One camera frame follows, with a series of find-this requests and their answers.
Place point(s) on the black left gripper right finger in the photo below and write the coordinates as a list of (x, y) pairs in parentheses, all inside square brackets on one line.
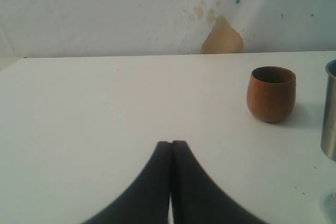
[(196, 198)]

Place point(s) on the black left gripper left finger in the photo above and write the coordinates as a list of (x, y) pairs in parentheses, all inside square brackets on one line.
[(147, 199)]

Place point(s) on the brown wooden cup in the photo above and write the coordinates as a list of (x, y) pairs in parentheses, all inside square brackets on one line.
[(271, 93)]

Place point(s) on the stainless steel tumbler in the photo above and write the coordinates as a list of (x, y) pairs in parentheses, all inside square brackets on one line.
[(328, 128)]

